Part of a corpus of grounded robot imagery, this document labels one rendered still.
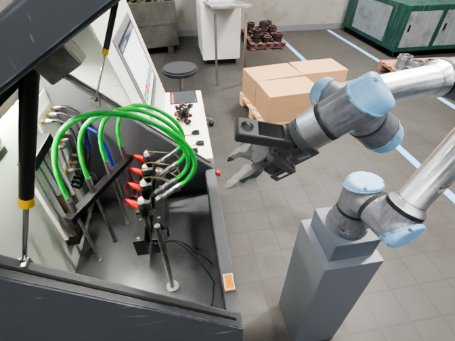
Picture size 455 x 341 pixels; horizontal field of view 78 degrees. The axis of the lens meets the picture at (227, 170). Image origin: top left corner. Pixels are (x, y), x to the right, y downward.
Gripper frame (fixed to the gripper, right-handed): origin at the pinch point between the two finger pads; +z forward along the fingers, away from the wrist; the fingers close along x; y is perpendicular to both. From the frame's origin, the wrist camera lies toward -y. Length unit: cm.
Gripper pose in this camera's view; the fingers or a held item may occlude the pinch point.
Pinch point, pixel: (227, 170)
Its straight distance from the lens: 65.8
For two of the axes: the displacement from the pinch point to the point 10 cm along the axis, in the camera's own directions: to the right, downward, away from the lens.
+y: 7.3, 4.4, 5.2
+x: 0.5, -8.0, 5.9
